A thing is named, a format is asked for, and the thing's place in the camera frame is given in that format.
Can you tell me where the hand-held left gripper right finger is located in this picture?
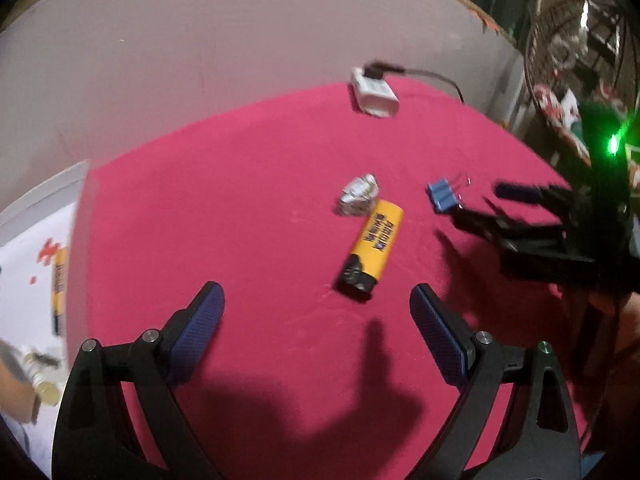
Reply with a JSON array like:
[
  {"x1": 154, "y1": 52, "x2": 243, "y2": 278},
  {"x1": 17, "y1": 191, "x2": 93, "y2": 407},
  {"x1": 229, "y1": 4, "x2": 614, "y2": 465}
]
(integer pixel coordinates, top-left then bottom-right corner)
[{"x1": 409, "y1": 283, "x2": 583, "y2": 480}]

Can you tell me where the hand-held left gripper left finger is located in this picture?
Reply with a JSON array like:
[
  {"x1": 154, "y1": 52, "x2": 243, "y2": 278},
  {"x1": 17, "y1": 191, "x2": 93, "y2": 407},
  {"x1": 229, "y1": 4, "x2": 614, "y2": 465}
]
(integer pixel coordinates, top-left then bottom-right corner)
[{"x1": 51, "y1": 281, "x2": 226, "y2": 480}]

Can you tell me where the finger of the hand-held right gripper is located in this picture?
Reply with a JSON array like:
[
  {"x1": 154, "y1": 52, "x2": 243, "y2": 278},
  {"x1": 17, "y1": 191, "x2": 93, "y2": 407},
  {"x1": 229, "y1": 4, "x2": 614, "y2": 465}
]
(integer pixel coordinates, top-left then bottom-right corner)
[
  {"x1": 450, "y1": 207, "x2": 568, "y2": 257},
  {"x1": 492, "y1": 182, "x2": 576, "y2": 221}
]

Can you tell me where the blue binder clip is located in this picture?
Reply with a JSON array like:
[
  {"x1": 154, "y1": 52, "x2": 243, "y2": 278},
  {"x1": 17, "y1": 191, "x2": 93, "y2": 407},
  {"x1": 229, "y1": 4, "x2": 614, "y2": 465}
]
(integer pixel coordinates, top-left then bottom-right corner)
[{"x1": 426, "y1": 173, "x2": 476, "y2": 216}]

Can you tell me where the yellow lighter black cap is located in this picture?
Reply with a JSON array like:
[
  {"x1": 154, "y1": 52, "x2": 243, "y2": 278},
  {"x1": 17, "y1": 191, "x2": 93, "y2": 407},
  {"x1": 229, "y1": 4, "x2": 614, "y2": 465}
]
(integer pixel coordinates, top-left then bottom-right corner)
[{"x1": 334, "y1": 199, "x2": 405, "y2": 303}]

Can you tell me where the person's right forearm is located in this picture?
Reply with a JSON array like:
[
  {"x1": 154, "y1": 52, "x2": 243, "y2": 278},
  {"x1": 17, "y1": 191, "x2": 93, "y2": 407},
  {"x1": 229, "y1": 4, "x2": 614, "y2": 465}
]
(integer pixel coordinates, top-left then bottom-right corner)
[{"x1": 612, "y1": 292, "x2": 640, "y2": 361}]

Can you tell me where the red white patterned cushion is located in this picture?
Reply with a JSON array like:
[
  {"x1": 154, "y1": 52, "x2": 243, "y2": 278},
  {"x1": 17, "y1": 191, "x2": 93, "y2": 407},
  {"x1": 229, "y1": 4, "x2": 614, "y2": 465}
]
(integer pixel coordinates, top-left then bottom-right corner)
[{"x1": 532, "y1": 82, "x2": 640, "y2": 166}]

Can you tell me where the crumpled foil ball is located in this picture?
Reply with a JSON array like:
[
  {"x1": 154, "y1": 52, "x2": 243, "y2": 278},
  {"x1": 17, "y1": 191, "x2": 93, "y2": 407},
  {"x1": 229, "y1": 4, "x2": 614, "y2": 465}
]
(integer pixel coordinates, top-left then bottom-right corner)
[{"x1": 336, "y1": 173, "x2": 381, "y2": 217}]

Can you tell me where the yellow cylindrical object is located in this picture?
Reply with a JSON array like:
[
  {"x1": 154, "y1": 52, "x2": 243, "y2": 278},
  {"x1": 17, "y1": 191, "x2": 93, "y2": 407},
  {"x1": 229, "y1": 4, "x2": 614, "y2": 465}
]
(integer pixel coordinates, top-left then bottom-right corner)
[{"x1": 51, "y1": 247, "x2": 68, "y2": 336}]

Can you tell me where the white power strip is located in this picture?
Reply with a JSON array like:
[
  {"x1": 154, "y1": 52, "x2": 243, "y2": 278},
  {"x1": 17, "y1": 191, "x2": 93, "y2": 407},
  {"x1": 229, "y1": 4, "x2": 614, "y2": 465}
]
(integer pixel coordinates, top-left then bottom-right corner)
[{"x1": 350, "y1": 66, "x2": 401, "y2": 120}]

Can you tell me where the round wicker chair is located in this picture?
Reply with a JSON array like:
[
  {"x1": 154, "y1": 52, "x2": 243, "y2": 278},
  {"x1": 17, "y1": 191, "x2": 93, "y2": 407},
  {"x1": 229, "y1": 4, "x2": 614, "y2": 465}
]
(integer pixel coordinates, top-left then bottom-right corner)
[{"x1": 522, "y1": 0, "x2": 640, "y2": 171}]

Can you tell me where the black charging cable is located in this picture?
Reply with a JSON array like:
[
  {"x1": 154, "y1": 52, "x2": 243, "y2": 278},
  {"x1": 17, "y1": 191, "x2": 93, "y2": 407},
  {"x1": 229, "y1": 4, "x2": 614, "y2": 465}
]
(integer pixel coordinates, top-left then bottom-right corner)
[{"x1": 361, "y1": 61, "x2": 466, "y2": 105}]

